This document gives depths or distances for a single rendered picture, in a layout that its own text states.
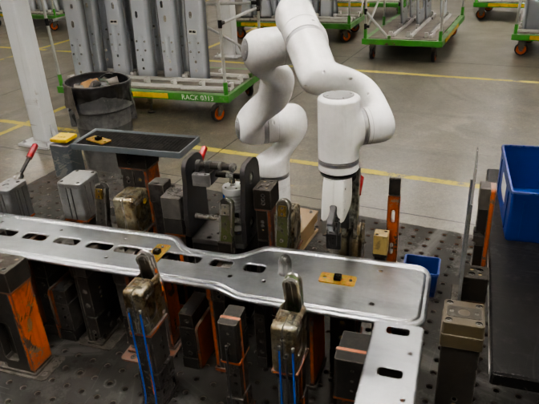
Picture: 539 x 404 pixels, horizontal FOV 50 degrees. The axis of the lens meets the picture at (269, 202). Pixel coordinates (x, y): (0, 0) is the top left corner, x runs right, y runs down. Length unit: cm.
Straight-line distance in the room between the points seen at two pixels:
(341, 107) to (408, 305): 45
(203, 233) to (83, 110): 284
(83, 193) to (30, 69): 367
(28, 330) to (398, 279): 93
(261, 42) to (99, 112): 292
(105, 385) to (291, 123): 93
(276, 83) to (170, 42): 436
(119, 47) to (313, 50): 508
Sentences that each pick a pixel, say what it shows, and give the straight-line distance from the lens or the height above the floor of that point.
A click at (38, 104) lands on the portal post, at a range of 538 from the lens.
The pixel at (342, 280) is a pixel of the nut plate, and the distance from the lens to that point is 133.
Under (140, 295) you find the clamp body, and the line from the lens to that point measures 128.
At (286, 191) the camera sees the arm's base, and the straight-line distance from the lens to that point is 193.
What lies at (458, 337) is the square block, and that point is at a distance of 116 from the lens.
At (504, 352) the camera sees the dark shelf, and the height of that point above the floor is 103.
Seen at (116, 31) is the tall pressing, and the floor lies 75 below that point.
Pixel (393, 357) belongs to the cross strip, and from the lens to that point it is 114.
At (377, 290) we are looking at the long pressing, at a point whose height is 100.
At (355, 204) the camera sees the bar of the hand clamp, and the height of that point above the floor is 113.
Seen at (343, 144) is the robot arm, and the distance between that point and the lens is 113.
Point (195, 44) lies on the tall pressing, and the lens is 581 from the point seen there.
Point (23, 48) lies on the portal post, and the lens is 528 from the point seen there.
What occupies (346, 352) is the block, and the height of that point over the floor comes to 98.
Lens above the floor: 176
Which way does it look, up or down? 27 degrees down
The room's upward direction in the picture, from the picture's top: 3 degrees counter-clockwise
